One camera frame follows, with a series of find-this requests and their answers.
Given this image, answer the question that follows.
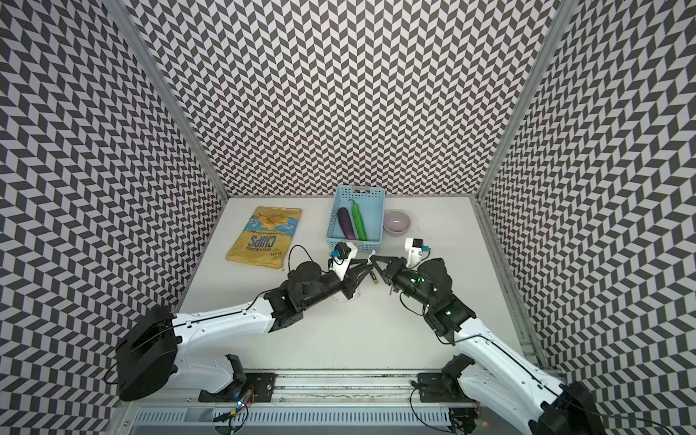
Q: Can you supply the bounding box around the lilac ceramic bowl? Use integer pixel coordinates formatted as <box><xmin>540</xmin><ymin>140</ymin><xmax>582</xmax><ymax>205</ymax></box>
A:
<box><xmin>382</xmin><ymin>210</ymin><xmax>411</xmax><ymax>237</ymax></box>

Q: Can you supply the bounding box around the aluminium front rail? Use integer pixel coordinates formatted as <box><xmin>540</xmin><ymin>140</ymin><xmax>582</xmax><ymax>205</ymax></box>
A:
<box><xmin>120</xmin><ymin>370</ymin><xmax>472</xmax><ymax>407</ymax></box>

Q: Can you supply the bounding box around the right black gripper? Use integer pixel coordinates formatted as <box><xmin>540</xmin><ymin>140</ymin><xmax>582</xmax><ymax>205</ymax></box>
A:
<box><xmin>370</xmin><ymin>254</ymin><xmax>436</xmax><ymax>309</ymax></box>

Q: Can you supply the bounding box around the light blue plastic basket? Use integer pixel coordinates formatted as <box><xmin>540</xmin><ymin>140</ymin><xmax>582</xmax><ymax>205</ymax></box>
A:
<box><xmin>326</xmin><ymin>185</ymin><xmax>386</xmax><ymax>252</ymax></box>

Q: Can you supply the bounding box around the yellow blue chips bag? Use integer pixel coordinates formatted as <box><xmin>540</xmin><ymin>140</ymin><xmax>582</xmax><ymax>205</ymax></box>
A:
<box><xmin>226</xmin><ymin>206</ymin><xmax>302</xmax><ymax>269</ymax></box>

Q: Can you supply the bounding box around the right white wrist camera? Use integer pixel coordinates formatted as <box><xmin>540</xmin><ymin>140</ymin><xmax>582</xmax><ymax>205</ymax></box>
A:
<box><xmin>404</xmin><ymin>237</ymin><xmax>430</xmax><ymax>268</ymax></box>

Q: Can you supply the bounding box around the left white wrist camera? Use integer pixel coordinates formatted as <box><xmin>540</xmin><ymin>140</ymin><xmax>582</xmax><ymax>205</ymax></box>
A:
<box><xmin>329</xmin><ymin>242</ymin><xmax>358</xmax><ymax>281</ymax></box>

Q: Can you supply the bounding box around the purple toy eggplant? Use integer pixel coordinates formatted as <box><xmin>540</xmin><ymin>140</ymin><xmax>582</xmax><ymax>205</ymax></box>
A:
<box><xmin>336</xmin><ymin>208</ymin><xmax>356</xmax><ymax>240</ymax></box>

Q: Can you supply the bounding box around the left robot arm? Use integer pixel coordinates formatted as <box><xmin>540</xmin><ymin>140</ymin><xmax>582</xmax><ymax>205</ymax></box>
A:
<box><xmin>115</xmin><ymin>259</ymin><xmax>373</xmax><ymax>402</ymax></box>

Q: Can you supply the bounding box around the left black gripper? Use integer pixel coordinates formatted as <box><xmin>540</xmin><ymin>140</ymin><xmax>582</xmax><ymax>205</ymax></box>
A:
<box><xmin>301</xmin><ymin>257</ymin><xmax>373</xmax><ymax>310</ymax></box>

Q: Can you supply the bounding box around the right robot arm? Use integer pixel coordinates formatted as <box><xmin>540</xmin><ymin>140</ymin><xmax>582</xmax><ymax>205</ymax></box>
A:
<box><xmin>370</xmin><ymin>255</ymin><xmax>606</xmax><ymax>434</ymax></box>

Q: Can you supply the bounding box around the green toy cucumber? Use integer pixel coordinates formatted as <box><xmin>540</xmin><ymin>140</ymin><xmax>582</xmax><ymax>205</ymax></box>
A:
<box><xmin>351</xmin><ymin>199</ymin><xmax>367</xmax><ymax>241</ymax></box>

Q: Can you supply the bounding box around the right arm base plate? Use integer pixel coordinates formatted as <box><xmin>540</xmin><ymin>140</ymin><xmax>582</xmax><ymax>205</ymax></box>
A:
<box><xmin>416</xmin><ymin>373</ymin><xmax>475</xmax><ymax>403</ymax></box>

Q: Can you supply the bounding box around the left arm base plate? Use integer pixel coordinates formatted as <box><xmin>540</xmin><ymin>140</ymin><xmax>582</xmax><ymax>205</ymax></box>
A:
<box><xmin>198</xmin><ymin>373</ymin><xmax>277</xmax><ymax>403</ymax></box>

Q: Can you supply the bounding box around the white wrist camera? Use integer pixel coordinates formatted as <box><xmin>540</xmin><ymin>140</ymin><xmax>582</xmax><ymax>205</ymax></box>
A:
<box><xmin>404</xmin><ymin>237</ymin><xmax>430</xmax><ymax>268</ymax></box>
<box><xmin>329</xmin><ymin>242</ymin><xmax>358</xmax><ymax>281</ymax></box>

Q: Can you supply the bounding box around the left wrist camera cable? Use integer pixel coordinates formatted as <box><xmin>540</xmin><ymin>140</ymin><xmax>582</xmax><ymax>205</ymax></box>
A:
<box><xmin>286</xmin><ymin>244</ymin><xmax>335</xmax><ymax>273</ymax></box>

